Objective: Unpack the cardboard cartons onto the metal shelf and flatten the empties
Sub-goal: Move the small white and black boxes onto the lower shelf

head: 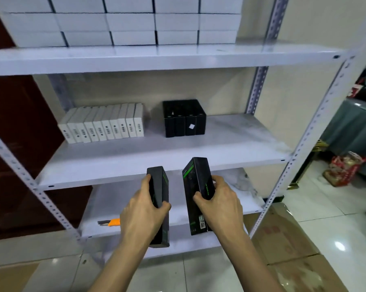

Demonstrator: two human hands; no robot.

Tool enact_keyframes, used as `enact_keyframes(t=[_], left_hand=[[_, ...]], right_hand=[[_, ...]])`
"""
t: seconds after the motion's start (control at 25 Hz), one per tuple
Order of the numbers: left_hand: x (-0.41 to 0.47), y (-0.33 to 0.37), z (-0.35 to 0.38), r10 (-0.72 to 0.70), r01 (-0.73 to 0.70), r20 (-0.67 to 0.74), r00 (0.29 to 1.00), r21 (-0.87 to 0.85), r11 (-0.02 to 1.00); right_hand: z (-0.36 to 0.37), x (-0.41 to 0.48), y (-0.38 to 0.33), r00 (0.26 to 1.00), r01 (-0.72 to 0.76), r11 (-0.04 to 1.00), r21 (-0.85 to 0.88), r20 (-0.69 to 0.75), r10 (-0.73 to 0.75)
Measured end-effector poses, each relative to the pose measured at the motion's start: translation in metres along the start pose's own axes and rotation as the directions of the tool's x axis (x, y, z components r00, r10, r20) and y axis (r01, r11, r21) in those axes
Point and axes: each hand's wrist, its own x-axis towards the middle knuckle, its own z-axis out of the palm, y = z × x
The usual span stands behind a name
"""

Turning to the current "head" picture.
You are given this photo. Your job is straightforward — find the person's left hand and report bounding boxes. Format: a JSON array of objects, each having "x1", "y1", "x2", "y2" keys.
[{"x1": 120, "y1": 174, "x2": 172, "y2": 247}]

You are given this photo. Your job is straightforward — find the person's right hand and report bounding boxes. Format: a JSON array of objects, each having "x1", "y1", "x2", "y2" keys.
[{"x1": 193, "y1": 175, "x2": 245, "y2": 241}]

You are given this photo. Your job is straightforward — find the orange utility knife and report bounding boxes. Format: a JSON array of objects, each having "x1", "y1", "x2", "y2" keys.
[{"x1": 98, "y1": 217, "x2": 122, "y2": 228}]

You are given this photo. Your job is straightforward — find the white metal shelving rack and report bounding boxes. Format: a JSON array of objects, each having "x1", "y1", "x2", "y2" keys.
[{"x1": 0, "y1": 0, "x2": 366, "y2": 262}]

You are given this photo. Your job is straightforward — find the large brown cardboard box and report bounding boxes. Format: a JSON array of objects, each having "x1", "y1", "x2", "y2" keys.
[{"x1": 244, "y1": 202, "x2": 349, "y2": 292}]

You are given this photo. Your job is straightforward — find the row of slim white boxes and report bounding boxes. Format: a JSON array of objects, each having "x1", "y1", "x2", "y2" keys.
[{"x1": 58, "y1": 103, "x2": 145, "y2": 144}]

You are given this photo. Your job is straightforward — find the tidy row of white boxes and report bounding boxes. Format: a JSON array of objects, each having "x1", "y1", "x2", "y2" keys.
[{"x1": 0, "y1": 0, "x2": 245, "y2": 47}]

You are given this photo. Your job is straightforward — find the person's right forearm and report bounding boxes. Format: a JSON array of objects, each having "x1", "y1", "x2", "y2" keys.
[{"x1": 221, "y1": 231, "x2": 284, "y2": 292}]

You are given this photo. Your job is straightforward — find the black and gold object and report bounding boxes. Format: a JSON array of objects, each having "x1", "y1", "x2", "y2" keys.
[{"x1": 286, "y1": 140, "x2": 329, "y2": 191}]

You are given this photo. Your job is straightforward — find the red printed bag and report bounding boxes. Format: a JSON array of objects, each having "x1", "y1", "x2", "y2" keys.
[{"x1": 323, "y1": 150, "x2": 366, "y2": 187}]

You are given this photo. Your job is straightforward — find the dark wooden door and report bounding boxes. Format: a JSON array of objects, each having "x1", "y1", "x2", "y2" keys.
[{"x1": 0, "y1": 3, "x2": 92, "y2": 244}]

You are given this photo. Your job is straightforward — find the green cloth covered table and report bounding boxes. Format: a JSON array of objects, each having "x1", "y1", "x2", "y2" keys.
[{"x1": 322, "y1": 97, "x2": 366, "y2": 177}]

